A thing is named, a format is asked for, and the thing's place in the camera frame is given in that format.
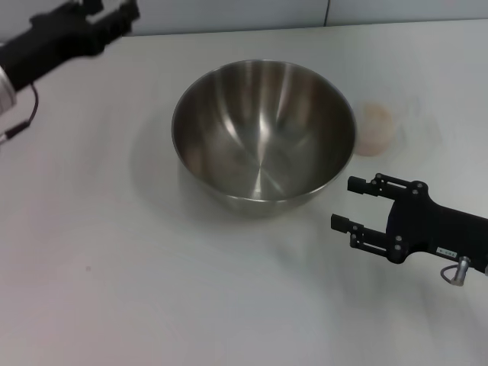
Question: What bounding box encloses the right arm connector cable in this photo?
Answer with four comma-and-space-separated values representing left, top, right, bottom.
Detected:
439, 255, 472, 287

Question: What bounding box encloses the arm connector cable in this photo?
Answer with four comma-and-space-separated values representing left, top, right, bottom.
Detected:
0, 83, 39, 145
439, 255, 472, 287

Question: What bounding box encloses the left arm connector cable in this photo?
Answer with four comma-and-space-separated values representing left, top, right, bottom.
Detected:
0, 83, 39, 145

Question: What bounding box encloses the clear plastic cup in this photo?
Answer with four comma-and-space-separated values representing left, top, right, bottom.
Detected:
353, 91, 422, 158

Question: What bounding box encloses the white rice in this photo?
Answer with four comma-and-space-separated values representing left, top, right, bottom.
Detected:
354, 101, 394, 157

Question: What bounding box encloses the stainless steel mixing bowl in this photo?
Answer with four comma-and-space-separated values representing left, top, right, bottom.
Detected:
171, 59, 358, 220

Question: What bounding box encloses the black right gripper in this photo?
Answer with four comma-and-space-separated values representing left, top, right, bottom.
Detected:
330, 172, 488, 276

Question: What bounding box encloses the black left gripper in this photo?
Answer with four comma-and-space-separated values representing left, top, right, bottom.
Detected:
0, 0, 140, 93

